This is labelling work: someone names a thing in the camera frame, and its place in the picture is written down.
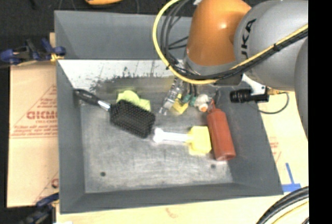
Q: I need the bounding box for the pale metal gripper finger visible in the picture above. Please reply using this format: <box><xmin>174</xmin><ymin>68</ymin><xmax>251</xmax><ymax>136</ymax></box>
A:
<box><xmin>158</xmin><ymin>100</ymin><xmax>172</xmax><ymax>116</ymax></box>

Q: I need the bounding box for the small yellow block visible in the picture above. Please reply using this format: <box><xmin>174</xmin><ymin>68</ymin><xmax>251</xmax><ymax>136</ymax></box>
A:
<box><xmin>171</xmin><ymin>99</ymin><xmax>189</xmax><ymax>116</ymax></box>

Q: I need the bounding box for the black hairbrush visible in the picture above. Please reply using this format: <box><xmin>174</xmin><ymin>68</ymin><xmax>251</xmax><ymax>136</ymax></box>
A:
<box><xmin>74</xmin><ymin>88</ymin><xmax>157</xmax><ymax>139</ymax></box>

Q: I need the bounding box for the yellow-green cloth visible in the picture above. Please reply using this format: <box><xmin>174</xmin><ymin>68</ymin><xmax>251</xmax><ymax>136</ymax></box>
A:
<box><xmin>115</xmin><ymin>90</ymin><xmax>152</xmax><ymax>113</ymax></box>

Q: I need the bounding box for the grey metal bin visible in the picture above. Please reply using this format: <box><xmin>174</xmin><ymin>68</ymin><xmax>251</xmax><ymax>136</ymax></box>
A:
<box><xmin>53</xmin><ymin>10</ymin><xmax>284</xmax><ymax>214</ymax></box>

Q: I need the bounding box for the brown cardboard board, red print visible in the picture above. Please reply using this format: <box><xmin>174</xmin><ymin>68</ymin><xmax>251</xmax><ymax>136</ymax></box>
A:
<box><xmin>6</xmin><ymin>32</ymin><xmax>61</xmax><ymax>208</ymax></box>

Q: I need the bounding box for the yellow scrubber with white handle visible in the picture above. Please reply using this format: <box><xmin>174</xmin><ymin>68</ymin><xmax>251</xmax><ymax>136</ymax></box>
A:
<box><xmin>152</xmin><ymin>125</ymin><xmax>212</xmax><ymax>156</ymax></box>

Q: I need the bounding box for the black cylinder on white bracket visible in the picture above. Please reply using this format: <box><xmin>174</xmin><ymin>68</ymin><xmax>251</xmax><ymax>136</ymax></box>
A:
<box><xmin>229</xmin><ymin>74</ymin><xmax>285</xmax><ymax>104</ymax></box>

